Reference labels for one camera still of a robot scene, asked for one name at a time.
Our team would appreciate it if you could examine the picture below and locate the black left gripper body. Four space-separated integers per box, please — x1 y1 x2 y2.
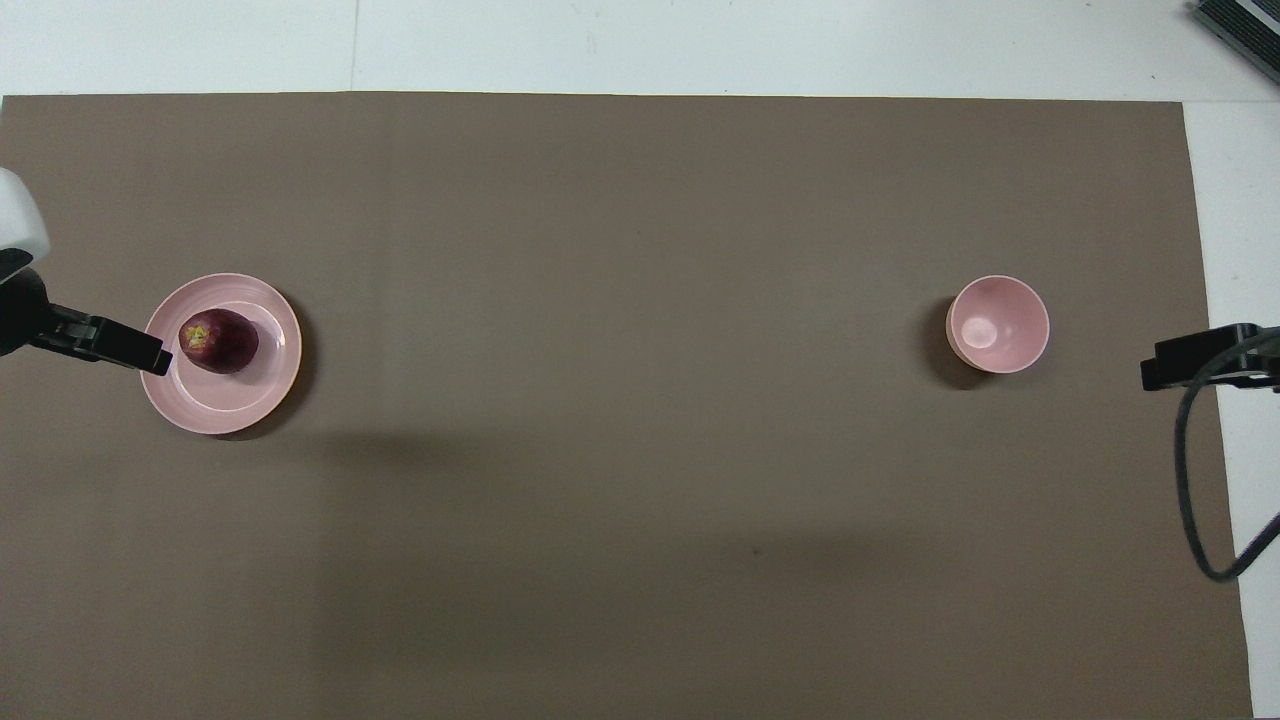
0 250 53 358

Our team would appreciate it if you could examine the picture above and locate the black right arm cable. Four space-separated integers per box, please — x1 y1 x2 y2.
1174 330 1280 584

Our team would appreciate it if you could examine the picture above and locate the brown table mat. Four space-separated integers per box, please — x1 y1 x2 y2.
0 92 1255 720

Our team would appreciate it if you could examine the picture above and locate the dark red apple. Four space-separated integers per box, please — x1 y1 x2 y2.
178 308 260 375

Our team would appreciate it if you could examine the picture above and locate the pink plate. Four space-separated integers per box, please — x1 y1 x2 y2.
139 273 303 436

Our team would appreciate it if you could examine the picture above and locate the dark ribbed metal device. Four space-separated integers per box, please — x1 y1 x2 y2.
1188 0 1280 59

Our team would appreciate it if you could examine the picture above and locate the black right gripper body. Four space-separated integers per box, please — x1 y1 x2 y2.
1244 325 1280 393

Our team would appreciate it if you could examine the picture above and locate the pink bowl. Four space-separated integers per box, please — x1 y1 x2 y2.
946 275 1051 375

